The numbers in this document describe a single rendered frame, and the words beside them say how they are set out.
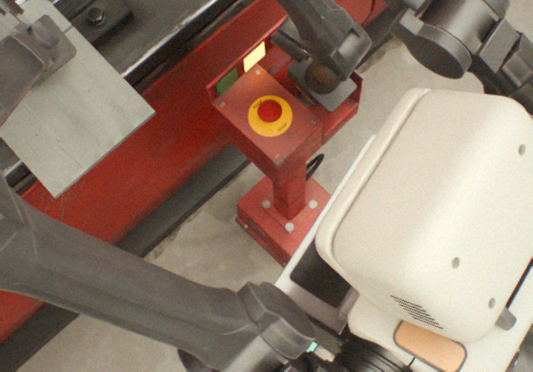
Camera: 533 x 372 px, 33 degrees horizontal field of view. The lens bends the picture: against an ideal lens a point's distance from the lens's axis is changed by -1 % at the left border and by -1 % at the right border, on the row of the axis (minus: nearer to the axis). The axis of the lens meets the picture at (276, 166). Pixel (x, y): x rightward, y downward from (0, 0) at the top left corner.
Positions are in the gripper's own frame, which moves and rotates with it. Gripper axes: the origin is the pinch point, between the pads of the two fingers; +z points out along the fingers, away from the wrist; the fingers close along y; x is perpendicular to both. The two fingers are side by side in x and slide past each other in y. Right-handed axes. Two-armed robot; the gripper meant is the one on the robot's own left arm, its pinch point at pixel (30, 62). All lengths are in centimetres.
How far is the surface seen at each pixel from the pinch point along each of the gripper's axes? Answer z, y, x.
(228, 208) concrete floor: 86, -20, 53
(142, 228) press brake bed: 86, -1, 43
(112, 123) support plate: -5.5, -2.8, 13.5
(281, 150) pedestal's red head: 8.2, -22.3, 34.9
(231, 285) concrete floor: 80, -8, 67
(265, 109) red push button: 8.4, -24.4, 28.1
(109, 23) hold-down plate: 10.9, -13.9, 2.3
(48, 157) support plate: -4.6, 6.8, 11.7
